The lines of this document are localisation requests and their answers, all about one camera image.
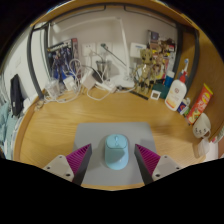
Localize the clear plastic container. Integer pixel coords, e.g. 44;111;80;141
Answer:
44;78;61;99

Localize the small white square clock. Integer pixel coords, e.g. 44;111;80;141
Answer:
149;89;162;101

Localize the teal pillow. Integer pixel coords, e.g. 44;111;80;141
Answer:
0;102;14;156

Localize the light blue computer mouse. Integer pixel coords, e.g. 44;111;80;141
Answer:
104;133;130;171

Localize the white mug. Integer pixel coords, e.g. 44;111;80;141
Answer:
192;112;212;139

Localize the brown tree creature figure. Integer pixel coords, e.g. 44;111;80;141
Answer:
134;48;166;95

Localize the white pump lotion bottle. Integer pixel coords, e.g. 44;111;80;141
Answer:
164;58;190;112

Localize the small blue white tube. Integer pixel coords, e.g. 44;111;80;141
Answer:
177;98;192;116

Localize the black backpack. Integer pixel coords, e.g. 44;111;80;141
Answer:
9;73;25;117

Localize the white wall box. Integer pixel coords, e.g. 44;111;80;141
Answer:
129;42;148;59

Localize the white desk lamp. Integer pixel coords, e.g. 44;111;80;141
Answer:
53;15;136;89

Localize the white charger block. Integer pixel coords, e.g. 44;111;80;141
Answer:
63;76;76;92

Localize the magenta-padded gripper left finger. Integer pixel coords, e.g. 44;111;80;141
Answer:
43;143;93;186

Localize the robot model kit box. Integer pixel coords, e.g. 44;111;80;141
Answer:
45;37;80;82

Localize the white crumpled packet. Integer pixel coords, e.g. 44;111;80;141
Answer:
196;137;212;158

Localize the grey mouse pad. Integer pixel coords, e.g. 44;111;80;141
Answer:
72;121;158;187

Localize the white power adapter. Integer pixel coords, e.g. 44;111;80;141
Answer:
80;69;97;90

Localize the white wall socket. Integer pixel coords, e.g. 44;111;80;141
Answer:
81;43;97;58

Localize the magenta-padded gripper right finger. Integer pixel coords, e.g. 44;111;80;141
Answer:
134;143;183;185

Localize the white power strip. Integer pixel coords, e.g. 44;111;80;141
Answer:
94;81;117;93

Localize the red snack canister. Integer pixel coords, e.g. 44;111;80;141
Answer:
185;83;214;126

